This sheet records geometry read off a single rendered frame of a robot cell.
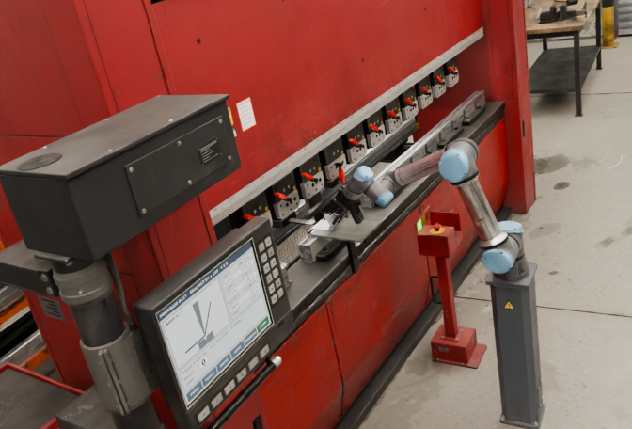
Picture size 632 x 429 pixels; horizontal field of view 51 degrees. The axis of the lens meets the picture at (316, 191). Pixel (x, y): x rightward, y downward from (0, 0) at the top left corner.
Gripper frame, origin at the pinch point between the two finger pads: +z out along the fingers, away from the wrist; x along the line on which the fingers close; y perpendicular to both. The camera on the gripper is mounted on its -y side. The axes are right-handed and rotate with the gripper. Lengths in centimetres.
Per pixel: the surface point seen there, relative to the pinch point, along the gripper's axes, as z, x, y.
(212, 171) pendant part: -92, 112, 13
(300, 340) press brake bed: 18, 46, -23
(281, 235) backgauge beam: 27.1, 1.4, 18.5
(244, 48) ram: -64, 28, 62
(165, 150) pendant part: -100, 124, 20
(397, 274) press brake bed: 32, -38, -35
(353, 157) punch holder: -12.1, -31.4, 16.7
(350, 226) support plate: -3.9, -2.0, -5.6
